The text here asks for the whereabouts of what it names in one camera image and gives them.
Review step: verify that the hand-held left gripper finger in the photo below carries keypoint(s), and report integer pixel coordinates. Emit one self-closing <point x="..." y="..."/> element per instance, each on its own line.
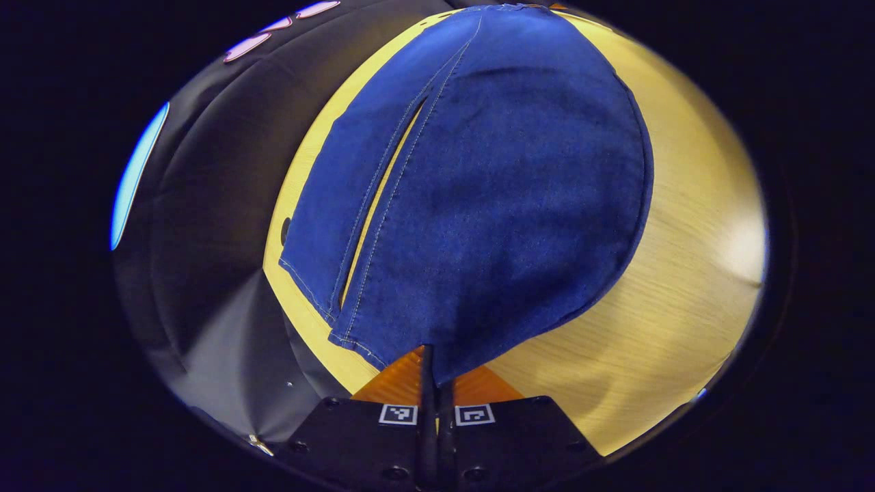
<point x="429" y="424"/>
<point x="446" y="437"/>

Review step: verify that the blue jeans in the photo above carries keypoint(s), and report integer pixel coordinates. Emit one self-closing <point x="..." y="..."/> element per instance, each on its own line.
<point x="492" y="205"/>

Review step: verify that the white clip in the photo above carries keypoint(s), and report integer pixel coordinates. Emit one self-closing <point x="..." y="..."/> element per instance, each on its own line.
<point x="260" y="445"/>

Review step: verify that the black backdrop cloth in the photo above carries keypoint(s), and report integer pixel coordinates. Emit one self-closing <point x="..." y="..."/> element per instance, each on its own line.
<point x="212" y="239"/>

